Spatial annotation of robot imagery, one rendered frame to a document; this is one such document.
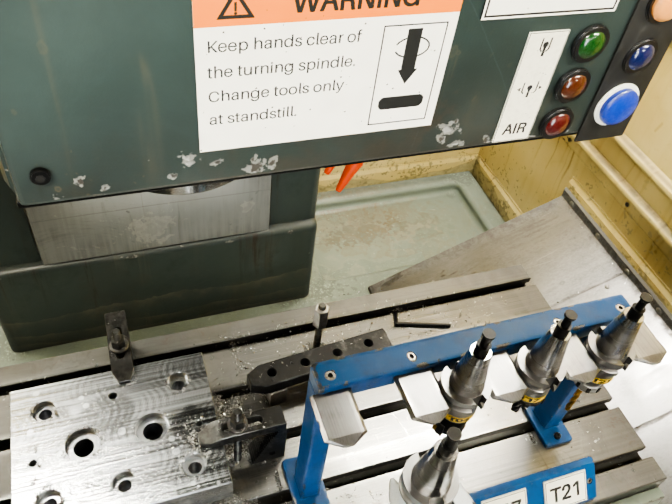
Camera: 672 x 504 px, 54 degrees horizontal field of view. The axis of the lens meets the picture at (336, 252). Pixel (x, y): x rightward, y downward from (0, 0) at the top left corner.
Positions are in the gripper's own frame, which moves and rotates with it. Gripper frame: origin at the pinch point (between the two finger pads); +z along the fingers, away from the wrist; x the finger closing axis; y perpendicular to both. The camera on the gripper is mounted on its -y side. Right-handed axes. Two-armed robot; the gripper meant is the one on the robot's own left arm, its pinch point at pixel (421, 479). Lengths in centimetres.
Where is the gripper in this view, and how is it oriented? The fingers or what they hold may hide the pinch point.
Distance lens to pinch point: 79.7
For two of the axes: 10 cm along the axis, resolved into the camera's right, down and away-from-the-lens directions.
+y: -1.2, 6.7, 7.3
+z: -3.2, -7.3, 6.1
